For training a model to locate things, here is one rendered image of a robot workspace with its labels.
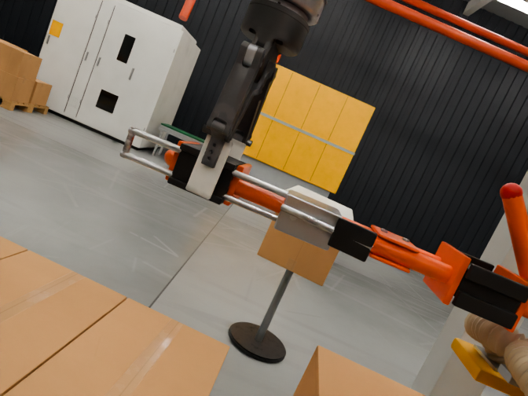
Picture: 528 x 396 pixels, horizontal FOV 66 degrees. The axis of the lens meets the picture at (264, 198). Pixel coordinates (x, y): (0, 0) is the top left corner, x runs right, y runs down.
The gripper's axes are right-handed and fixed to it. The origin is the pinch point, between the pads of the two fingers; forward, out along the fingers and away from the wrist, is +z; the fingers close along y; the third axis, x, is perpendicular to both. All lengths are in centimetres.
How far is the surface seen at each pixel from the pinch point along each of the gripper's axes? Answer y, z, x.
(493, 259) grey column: 102, 2, -85
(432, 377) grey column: 100, 51, -85
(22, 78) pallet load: 546, 68, 448
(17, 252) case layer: 77, 65, 69
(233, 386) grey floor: 146, 120, -22
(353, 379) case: 15.1, 24.3, -31.5
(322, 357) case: 17.5, 24.3, -25.9
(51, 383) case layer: 32, 65, 23
